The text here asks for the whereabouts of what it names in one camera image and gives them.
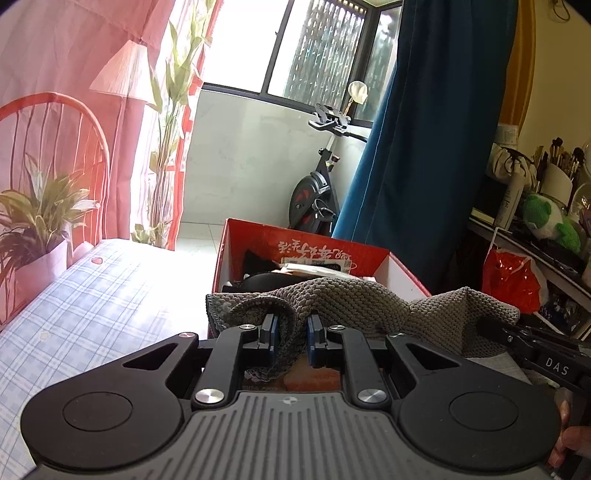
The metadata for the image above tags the grey knitted cloth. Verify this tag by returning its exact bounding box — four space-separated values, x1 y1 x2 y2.
205 278 528 382

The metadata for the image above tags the right human hand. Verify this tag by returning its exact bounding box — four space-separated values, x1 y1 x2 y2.
548 400 591 468

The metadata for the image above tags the red plastic bag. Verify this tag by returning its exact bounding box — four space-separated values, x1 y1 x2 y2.
482 247 549 314

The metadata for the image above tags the red cardboard box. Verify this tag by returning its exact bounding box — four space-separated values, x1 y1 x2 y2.
212 219 429 301

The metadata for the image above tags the plaid blue table cloth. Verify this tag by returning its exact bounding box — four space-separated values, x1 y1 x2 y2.
1 239 217 479

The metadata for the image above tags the green white plush toy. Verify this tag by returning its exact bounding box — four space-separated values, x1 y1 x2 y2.
523 194 581 254

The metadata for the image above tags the white brush holder cup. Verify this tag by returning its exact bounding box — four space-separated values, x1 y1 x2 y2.
540 163 572 207

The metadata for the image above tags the black exercise bike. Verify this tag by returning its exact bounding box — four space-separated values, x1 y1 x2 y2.
288 103 368 237

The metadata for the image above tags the white spray bottle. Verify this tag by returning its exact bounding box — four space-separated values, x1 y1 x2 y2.
494 174 525 230

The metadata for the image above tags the dark blue curtain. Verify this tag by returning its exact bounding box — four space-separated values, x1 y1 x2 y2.
334 1 518 293

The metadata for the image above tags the pink printed backdrop cloth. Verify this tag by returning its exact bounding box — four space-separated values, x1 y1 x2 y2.
1 1 218 324

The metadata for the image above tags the black framed window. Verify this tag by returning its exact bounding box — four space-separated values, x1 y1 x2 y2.
204 0 403 125

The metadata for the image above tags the white wire shelf rack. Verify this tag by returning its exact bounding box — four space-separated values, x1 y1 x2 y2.
470 216 590 341

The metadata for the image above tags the beige drawstring pouch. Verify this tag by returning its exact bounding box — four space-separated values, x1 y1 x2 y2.
487 143 538 190

